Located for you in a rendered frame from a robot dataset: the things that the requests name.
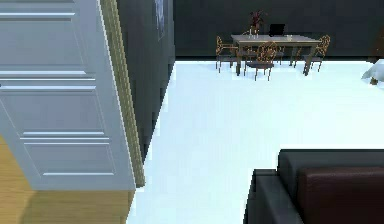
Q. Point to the brown wooden dining chair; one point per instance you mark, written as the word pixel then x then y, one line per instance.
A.
pixel 224 53
pixel 264 60
pixel 320 51
pixel 247 50

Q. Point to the grey dining table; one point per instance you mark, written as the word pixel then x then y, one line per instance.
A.
pixel 276 40

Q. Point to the red house plant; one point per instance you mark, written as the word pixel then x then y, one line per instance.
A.
pixel 256 20

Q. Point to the black laptop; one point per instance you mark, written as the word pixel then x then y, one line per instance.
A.
pixel 277 29

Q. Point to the dark grey sofa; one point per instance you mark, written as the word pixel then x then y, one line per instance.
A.
pixel 283 196

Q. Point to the white panelled room door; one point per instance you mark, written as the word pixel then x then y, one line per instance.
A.
pixel 60 100

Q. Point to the dark brown sofa cushion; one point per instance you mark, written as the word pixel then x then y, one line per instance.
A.
pixel 343 196

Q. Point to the white cloth covered furniture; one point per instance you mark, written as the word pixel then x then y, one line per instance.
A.
pixel 375 72

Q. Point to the framed wall picture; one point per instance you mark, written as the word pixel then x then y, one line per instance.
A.
pixel 160 16

